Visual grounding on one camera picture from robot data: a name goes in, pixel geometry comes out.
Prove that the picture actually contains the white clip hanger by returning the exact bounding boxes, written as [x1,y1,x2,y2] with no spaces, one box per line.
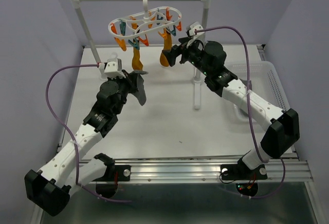
[108,0,182,40]

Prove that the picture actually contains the aluminium mounting rail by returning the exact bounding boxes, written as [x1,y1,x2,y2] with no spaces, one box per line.
[29,156,323,224]

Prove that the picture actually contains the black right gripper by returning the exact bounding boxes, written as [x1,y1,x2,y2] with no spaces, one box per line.
[161,36,211,77]

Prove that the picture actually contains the teal clothes peg right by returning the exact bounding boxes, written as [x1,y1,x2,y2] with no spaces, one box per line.
[166,26,176,36]

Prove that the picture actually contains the yellow clothes peg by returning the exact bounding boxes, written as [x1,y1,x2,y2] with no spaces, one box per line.
[158,32,167,40]

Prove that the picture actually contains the white clothes rack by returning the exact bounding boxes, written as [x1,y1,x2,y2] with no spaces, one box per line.
[66,0,213,110]

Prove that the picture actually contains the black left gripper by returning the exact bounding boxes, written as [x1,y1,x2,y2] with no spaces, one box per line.
[107,69,139,115]

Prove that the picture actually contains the orange clothes peg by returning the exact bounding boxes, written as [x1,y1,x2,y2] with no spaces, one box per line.
[114,38,126,51]
[139,35,149,46]

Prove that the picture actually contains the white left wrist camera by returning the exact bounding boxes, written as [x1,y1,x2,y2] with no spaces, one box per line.
[98,58,125,79]

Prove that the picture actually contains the white plastic basket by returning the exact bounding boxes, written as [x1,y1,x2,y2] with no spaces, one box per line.
[226,61,290,123]

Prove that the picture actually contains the teal clothes peg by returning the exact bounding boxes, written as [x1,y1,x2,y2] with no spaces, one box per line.
[128,38,140,50]
[166,26,176,36]

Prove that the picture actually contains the orange clothes peg right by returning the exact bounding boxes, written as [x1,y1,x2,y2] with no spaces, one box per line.
[139,35,149,46]

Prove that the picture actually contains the grey sock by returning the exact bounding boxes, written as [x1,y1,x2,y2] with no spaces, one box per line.
[130,70,148,106]

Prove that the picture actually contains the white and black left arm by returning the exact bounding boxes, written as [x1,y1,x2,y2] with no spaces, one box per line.
[24,70,146,216]

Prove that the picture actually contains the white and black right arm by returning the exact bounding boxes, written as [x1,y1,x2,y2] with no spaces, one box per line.
[162,38,300,181]

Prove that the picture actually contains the orange brown sock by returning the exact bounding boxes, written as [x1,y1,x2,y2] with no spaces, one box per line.
[132,48,143,70]

